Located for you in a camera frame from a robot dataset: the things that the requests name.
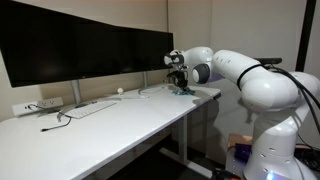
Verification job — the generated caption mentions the white power strip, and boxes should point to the white power strip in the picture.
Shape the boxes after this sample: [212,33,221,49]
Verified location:
[12,96,65,117]

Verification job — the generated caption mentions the white desk cable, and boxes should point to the white desk cable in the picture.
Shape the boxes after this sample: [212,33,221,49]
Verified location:
[138,84,174,95]

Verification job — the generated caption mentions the blue terry towel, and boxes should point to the blue terry towel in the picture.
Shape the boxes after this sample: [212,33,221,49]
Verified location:
[171,87,196,97]

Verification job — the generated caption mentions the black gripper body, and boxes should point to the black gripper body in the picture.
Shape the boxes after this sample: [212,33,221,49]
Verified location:
[173,70,189,86]

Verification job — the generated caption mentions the small white ball figure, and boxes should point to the small white ball figure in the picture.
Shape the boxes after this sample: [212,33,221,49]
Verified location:
[116,87,126,101]

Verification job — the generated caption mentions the white keyboard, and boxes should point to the white keyboard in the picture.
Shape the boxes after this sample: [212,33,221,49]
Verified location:
[63,99,118,120]

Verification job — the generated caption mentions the blue electronic device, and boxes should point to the blue electronic device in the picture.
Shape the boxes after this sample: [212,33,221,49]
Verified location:
[234,143,252,164]

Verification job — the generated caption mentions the cardboard box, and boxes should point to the cardboard box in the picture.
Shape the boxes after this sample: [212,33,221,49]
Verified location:
[228,133,254,148]

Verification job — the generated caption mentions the grey monitor stand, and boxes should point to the grey monitor stand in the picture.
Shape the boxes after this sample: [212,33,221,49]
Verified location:
[142,70,150,88]
[70,79,89,108]

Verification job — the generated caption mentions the large black monitor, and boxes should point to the large black monitor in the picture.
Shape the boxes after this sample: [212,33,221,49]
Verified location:
[0,0,124,88]

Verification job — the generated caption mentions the black desk cable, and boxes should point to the black desk cable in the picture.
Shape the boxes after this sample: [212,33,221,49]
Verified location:
[40,111,73,132]

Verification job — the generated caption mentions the white desk leg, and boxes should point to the white desk leg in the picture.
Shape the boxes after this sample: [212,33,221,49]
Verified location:
[159,114,214,179]

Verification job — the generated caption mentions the black vertical pole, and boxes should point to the black vertical pole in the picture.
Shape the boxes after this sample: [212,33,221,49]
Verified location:
[295,0,318,73]

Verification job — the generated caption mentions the black bar camera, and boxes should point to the black bar camera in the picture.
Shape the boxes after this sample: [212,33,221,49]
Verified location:
[253,57,283,66]

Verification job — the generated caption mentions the white robot base platform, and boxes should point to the white robot base platform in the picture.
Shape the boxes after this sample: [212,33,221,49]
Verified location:
[225,146,254,180]

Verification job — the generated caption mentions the black floor cables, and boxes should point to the black floor cables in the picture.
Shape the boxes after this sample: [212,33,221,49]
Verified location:
[293,143,320,174]

